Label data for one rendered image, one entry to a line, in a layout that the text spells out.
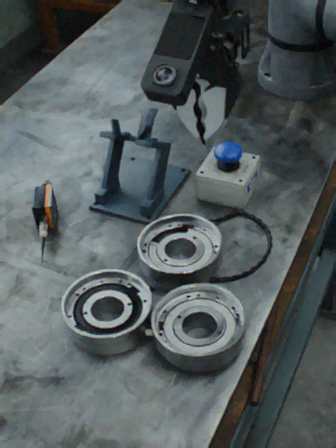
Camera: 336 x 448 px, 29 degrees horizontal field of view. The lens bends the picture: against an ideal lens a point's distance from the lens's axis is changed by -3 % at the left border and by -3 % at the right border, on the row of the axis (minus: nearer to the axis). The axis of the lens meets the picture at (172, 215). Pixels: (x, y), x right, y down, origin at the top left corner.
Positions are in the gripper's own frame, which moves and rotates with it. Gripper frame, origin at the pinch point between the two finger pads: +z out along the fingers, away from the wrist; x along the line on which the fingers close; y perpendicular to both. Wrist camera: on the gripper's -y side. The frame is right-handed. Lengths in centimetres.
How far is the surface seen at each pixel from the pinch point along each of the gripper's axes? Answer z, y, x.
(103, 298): 13.4, -15.9, 7.0
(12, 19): 77, 166, 159
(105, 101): 16.1, 27.2, 29.4
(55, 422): 16.0, -31.8, 5.2
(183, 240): 13.6, -3.5, 1.9
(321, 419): 96, 28, -16
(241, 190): 12.6, 7.0, -2.3
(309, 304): 72, 42, -7
